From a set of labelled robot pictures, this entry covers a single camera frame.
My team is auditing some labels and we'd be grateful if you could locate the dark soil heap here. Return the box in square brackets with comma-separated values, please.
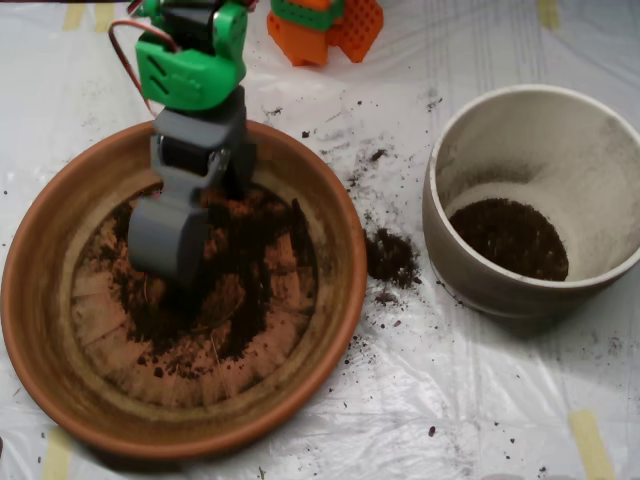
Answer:
[94, 189, 314, 379]

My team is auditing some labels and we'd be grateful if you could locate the orange green robot base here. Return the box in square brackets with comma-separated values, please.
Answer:
[266, 0, 386, 68]

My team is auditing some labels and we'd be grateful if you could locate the terracotta clay bowl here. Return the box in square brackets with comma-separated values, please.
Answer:
[0, 113, 370, 461]

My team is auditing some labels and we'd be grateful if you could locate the spilled soil pile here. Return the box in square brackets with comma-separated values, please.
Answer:
[364, 227, 421, 289]

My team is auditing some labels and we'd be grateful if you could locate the white ceramic pot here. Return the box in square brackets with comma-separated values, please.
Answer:
[422, 83, 640, 321]

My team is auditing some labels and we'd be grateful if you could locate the beige masking tape strip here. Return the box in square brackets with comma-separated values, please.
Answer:
[537, 0, 561, 31]
[62, 3, 86, 31]
[568, 408, 616, 480]
[94, 3, 117, 34]
[42, 427, 76, 480]

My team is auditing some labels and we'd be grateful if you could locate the clear plastic cover sheet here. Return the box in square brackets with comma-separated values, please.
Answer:
[0, 2, 640, 480]

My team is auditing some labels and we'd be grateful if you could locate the red white servo cable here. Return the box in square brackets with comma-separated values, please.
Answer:
[108, 0, 259, 119]

